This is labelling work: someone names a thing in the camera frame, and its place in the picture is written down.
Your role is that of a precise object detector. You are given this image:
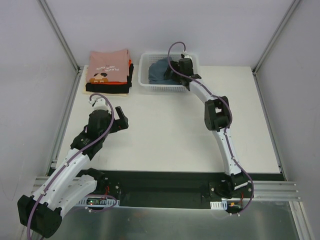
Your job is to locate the right aluminium frame post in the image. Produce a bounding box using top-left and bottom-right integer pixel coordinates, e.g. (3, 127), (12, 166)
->
(252, 0), (302, 76)

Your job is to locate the left aluminium frame post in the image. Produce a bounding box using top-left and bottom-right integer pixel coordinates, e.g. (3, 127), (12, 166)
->
(37, 0), (81, 73)

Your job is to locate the left white cable duct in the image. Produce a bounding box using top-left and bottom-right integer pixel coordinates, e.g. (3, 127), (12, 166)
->
(75, 196), (120, 208)

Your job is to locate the white plastic basket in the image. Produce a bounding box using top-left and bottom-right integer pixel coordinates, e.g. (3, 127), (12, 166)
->
(137, 51), (200, 92)

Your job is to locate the white cable duct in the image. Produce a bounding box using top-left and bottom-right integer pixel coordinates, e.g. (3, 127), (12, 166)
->
(75, 196), (120, 208)
(210, 200), (228, 211)

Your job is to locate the aluminium frame post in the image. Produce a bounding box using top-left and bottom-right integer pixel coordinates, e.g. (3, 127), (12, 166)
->
(252, 0), (302, 76)
(37, 0), (81, 73)

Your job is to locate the blue-grey t shirt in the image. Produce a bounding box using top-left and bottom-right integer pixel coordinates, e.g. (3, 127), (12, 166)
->
(148, 58), (181, 85)

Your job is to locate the right white cable duct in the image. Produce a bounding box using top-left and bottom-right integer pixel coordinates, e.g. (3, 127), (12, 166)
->
(210, 200), (228, 211)

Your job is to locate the front aluminium rail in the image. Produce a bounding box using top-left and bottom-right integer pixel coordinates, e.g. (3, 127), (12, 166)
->
(31, 174), (302, 202)

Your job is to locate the pink folded t shirt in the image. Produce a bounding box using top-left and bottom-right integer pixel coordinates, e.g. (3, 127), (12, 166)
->
(86, 48), (131, 85)

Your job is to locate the orange folded t shirt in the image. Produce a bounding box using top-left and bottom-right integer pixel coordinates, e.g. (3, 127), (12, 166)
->
(99, 59), (132, 85)

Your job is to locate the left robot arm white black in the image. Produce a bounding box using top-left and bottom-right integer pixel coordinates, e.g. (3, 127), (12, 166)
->
(17, 106), (129, 239)

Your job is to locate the right aluminium side rail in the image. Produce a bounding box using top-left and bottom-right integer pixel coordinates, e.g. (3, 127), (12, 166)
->
(252, 72), (287, 181)

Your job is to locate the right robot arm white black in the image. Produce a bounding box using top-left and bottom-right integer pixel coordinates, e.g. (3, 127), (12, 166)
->
(164, 56), (252, 199)

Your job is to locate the left aluminium side rail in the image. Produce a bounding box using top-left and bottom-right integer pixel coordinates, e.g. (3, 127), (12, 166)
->
(45, 69), (83, 177)

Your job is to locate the black folded t shirt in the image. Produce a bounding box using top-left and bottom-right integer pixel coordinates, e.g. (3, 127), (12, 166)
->
(85, 63), (134, 94)

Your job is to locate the aluminium side rail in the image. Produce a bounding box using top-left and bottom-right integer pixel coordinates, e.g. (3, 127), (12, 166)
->
(252, 72), (287, 181)
(45, 69), (83, 177)

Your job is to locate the cream folded t shirt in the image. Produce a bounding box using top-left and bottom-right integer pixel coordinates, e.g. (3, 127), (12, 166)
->
(82, 65), (136, 97)

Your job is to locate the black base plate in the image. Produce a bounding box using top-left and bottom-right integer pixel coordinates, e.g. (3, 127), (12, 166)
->
(74, 169), (254, 210)

